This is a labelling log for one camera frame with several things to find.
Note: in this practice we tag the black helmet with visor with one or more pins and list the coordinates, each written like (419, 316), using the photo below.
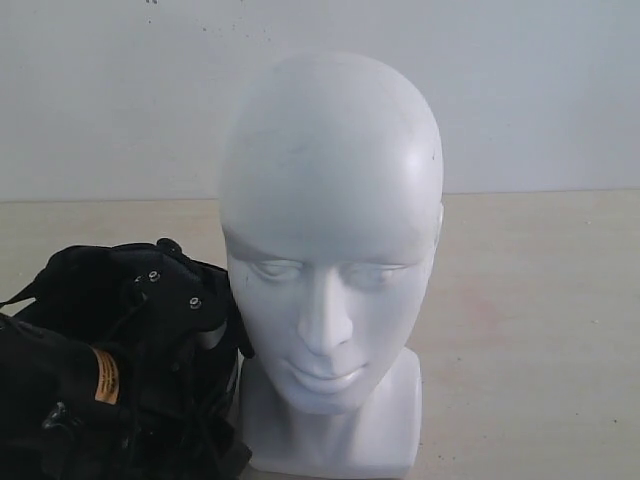
(198, 339)

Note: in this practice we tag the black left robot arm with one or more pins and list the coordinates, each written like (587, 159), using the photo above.
(121, 363)

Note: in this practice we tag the white mannequin head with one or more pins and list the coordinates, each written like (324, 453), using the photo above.
(331, 208)

